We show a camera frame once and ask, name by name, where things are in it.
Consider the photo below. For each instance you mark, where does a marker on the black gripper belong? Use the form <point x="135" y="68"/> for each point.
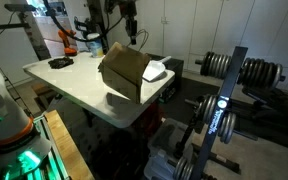
<point x="131" y="20"/>

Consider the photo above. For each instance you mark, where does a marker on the brown cardboard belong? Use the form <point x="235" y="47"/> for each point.
<point x="124" y="70"/>

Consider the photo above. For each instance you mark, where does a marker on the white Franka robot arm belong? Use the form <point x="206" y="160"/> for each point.
<point x="4" y="110"/>

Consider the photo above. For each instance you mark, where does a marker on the white blue wipes tub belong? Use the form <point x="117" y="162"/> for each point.
<point x="95" y="46"/>

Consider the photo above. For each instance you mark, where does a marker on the white plastic dustpan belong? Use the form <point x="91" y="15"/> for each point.
<point x="154" y="70"/>

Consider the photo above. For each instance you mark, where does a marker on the black storage box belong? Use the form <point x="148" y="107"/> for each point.
<point x="175" y="80"/>

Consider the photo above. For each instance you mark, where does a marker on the black glove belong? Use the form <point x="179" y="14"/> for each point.
<point x="60" y="62"/>

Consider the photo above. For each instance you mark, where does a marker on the black weight plate rack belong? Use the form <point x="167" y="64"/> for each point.
<point x="230" y="76"/>

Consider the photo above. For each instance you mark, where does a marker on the grey weight plate stack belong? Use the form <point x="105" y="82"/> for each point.
<point x="182" y="168"/>
<point x="210" y="110"/>
<point x="260" y="73"/>

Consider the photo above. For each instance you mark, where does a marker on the grey plastic bin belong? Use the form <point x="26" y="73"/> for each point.
<point x="164" y="140"/>

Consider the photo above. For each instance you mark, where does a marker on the black tripod stand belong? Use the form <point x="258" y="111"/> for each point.
<point x="17" y="7"/>

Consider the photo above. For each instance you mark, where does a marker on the wooden board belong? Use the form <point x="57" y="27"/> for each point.
<point x="67" y="143"/>

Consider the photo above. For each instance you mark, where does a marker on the black floor exercise equipment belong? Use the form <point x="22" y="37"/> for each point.
<point x="274" y="100"/>

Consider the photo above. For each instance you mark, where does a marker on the black camera on mount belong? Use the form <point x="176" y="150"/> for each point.
<point x="84" y="25"/>

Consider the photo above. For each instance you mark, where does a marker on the white wall cabinets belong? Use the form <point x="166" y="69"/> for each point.
<point x="250" y="26"/>

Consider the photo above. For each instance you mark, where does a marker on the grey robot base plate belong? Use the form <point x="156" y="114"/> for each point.
<point x="34" y="150"/>

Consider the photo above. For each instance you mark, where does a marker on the green-lit aluminium frame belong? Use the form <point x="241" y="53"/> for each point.
<point x="55" y="166"/>

